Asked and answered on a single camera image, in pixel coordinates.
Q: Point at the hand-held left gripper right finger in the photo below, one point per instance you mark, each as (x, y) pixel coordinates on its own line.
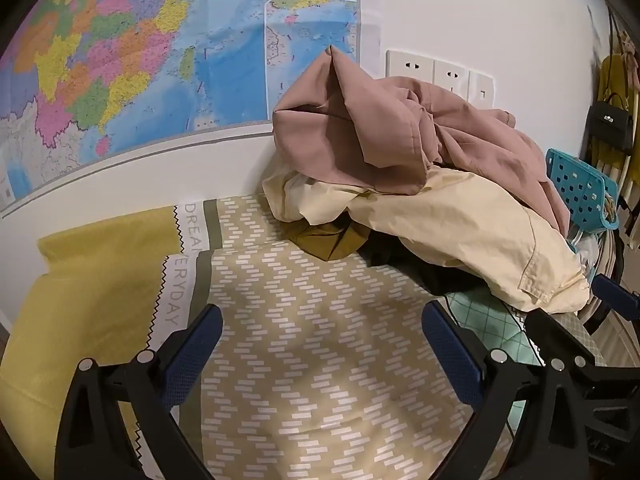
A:
(450, 355)

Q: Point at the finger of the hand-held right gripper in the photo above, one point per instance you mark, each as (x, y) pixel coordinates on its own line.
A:
(555, 332)
(617, 297)

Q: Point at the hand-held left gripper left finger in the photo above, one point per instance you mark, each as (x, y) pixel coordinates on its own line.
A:
(192, 355)

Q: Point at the pink jacket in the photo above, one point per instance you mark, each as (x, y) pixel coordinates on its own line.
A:
(380, 130)

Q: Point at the beige striped cloth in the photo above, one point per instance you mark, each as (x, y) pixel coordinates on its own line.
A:
(607, 260)

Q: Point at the mint green checked cloth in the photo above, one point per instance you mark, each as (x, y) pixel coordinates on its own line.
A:
(487, 322)

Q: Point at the black garment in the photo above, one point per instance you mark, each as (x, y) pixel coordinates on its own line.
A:
(425, 272)

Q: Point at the blue plastic basket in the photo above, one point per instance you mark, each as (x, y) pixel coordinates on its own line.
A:
(580, 190)

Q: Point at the yellow beige patterned quilt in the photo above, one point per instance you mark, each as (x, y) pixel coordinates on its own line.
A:
(320, 350)

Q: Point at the cream jacket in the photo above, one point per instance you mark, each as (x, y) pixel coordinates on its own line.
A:
(470, 220)

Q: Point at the olive brown garment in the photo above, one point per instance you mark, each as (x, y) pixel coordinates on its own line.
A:
(327, 240)

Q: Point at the black handbag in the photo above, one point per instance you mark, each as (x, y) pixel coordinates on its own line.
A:
(610, 125)

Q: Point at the yellow hanging garment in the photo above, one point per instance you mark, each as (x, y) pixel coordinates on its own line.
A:
(617, 77)

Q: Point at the colourful wall map poster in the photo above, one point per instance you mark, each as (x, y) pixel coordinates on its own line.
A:
(125, 50)

